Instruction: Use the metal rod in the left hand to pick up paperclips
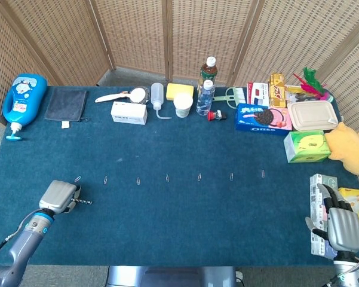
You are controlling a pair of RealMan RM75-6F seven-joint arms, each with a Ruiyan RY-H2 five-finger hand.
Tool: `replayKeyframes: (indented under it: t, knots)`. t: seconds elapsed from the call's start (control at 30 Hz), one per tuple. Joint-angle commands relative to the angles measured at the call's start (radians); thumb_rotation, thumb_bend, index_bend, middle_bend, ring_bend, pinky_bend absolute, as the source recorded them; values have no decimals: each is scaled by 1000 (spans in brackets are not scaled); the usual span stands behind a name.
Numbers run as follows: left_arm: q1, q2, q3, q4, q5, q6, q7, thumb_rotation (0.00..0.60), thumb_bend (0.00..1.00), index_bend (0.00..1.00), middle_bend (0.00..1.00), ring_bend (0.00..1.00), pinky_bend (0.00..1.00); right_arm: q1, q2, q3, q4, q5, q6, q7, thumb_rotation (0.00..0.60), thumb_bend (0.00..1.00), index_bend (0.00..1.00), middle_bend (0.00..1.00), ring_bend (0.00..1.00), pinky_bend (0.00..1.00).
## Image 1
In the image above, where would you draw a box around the clear water bottle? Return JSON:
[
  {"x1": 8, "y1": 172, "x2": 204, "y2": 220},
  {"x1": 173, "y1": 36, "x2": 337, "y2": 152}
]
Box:
[{"x1": 196, "y1": 80, "x2": 215, "y2": 116}]

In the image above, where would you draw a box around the yellow card package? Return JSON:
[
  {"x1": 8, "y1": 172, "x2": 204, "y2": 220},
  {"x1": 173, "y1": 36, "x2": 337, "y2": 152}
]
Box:
[{"x1": 285, "y1": 84, "x2": 307, "y2": 104}]

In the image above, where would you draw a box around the translucent squeeze wash bottle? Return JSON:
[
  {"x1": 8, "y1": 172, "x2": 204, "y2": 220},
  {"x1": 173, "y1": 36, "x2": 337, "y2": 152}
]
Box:
[{"x1": 151, "y1": 83, "x2": 173, "y2": 120}]

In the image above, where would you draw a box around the blue detergent bottle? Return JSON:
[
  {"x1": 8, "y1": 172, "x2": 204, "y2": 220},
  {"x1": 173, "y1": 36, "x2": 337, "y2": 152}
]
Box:
[{"x1": 2, "y1": 74, "x2": 48, "y2": 141}]

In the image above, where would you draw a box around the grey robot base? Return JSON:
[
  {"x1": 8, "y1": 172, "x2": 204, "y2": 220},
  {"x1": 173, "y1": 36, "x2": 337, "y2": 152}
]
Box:
[{"x1": 106, "y1": 265, "x2": 238, "y2": 287}]

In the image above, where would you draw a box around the woven rattan folding screen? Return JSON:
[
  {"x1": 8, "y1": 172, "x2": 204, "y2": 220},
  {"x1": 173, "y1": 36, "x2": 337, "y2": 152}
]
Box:
[{"x1": 0, "y1": 0, "x2": 359, "y2": 132}]

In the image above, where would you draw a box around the yellow snack box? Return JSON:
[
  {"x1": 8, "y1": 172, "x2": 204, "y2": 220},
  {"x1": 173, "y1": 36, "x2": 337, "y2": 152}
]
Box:
[{"x1": 268, "y1": 72, "x2": 287, "y2": 109}]

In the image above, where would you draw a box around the red emergency stop button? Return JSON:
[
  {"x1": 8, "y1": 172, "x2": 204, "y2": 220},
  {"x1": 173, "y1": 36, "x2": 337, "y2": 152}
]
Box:
[{"x1": 207, "y1": 110, "x2": 227, "y2": 121}]

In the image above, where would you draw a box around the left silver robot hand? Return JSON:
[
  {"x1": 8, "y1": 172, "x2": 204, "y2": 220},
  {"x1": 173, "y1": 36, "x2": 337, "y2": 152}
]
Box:
[{"x1": 39, "y1": 179, "x2": 82, "y2": 214}]

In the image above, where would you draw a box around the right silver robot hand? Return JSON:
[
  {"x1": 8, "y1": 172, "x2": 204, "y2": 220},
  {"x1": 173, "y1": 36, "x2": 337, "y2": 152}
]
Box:
[{"x1": 305, "y1": 183, "x2": 359, "y2": 252}]

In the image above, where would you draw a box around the yellow plush toy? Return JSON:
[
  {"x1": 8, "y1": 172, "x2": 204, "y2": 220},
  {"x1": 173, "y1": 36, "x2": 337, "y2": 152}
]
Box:
[{"x1": 324, "y1": 121, "x2": 359, "y2": 175}]

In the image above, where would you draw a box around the green tea bottle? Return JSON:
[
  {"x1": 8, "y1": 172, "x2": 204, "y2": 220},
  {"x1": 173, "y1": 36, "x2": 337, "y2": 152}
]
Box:
[{"x1": 200, "y1": 56, "x2": 218, "y2": 90}]

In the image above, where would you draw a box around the colourful feather shuttlecock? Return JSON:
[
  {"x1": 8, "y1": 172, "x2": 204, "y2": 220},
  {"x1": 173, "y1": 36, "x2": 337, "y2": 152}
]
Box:
[{"x1": 293, "y1": 67, "x2": 335, "y2": 102}]

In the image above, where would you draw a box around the yellow sponge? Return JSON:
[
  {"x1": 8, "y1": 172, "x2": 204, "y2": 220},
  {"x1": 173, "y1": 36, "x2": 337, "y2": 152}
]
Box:
[{"x1": 165, "y1": 83, "x2": 195, "y2": 102}]

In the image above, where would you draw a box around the white handled scrub brush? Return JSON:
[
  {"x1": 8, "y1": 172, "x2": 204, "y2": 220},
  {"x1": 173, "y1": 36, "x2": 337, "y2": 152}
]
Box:
[{"x1": 94, "y1": 87, "x2": 147, "y2": 105}]

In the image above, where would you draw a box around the white printed carton box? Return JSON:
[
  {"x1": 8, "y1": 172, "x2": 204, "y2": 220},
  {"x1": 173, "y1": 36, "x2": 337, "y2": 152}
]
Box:
[{"x1": 309, "y1": 173, "x2": 338, "y2": 259}]

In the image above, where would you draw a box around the light green plastic brush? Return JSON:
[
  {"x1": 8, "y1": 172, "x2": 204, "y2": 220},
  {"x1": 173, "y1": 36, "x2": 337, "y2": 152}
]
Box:
[{"x1": 212, "y1": 86, "x2": 246, "y2": 106}]

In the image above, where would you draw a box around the silver magnet bar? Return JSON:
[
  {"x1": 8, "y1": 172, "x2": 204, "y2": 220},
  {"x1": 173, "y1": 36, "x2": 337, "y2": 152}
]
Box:
[{"x1": 70, "y1": 197, "x2": 93, "y2": 206}]

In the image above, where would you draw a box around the teal table cloth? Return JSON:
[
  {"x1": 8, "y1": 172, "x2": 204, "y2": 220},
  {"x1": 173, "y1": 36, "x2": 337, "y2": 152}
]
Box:
[{"x1": 0, "y1": 86, "x2": 359, "y2": 267}]

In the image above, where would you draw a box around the white barcode carton box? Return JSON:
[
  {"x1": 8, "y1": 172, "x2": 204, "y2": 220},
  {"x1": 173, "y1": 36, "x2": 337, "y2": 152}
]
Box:
[{"x1": 111, "y1": 101, "x2": 148, "y2": 126}]

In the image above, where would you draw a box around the beige lidded food container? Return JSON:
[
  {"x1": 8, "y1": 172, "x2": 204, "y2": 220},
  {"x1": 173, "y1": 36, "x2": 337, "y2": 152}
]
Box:
[{"x1": 287, "y1": 100, "x2": 339, "y2": 132}]

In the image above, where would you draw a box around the dark grey cloth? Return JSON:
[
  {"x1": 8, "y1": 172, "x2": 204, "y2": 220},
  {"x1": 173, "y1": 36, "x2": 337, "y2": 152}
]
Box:
[{"x1": 44, "y1": 88, "x2": 89, "y2": 130}]

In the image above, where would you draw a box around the blue Oreo cookie box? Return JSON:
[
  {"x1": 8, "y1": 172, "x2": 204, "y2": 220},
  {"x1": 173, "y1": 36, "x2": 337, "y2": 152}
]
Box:
[{"x1": 234, "y1": 103, "x2": 293, "y2": 133}]

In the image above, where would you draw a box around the green tissue box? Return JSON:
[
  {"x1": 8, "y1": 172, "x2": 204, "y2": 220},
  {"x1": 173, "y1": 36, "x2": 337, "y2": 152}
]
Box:
[{"x1": 283, "y1": 130, "x2": 332, "y2": 164}]

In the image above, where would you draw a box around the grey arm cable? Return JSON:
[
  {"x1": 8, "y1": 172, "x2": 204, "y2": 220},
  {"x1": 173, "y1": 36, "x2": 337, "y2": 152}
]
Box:
[{"x1": 0, "y1": 210, "x2": 41, "y2": 261}]

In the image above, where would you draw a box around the white leaf-print paper cup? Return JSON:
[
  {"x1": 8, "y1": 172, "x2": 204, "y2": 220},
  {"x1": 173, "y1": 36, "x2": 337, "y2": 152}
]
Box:
[{"x1": 173, "y1": 93, "x2": 194, "y2": 118}]

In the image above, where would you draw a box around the white red blue box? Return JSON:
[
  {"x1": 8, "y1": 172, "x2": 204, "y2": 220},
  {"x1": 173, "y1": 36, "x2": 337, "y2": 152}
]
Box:
[{"x1": 246, "y1": 81, "x2": 271, "y2": 107}]

